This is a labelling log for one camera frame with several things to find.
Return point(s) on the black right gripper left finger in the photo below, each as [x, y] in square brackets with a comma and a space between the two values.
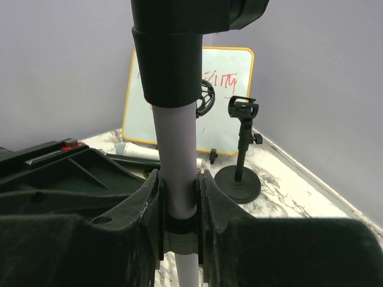
[114, 249]

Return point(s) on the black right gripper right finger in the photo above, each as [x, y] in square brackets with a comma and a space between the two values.
[284, 251]

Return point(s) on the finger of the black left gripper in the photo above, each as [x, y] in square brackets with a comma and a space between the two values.
[62, 177]

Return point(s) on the black round-base mic stand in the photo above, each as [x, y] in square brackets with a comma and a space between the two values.
[238, 182]

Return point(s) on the white handheld microphone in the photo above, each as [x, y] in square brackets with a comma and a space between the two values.
[140, 151]

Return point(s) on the black tripod mic stand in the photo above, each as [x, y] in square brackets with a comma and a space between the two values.
[206, 100]

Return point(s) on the lilac music stand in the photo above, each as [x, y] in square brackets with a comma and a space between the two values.
[168, 41]

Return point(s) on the black whiteboard foot clip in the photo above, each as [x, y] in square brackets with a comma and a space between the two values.
[213, 156]

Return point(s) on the yellow-framed whiteboard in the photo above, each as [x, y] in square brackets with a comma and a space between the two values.
[229, 70]

